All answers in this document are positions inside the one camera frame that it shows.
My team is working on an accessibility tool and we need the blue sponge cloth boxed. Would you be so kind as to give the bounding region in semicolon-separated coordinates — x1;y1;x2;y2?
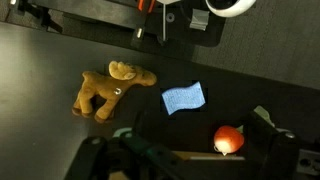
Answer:
161;81;206;116

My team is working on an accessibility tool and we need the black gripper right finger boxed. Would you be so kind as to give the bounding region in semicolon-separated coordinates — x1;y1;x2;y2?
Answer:
248;111;301;180

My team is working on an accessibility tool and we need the red toy radish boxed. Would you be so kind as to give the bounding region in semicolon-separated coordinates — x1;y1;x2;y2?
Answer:
213;124;246;157

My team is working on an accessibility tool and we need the grey tape piece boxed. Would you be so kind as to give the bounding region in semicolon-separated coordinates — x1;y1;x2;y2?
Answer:
189;8;210;32

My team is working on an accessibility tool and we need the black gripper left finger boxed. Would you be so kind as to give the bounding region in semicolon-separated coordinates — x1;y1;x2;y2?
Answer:
64;111;188;180

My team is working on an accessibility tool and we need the brown plush moose toy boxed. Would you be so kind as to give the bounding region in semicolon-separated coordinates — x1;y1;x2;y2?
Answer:
71;60;158;124

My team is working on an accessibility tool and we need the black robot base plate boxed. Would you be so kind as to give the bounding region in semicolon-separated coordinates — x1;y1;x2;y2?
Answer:
19;0;228;48

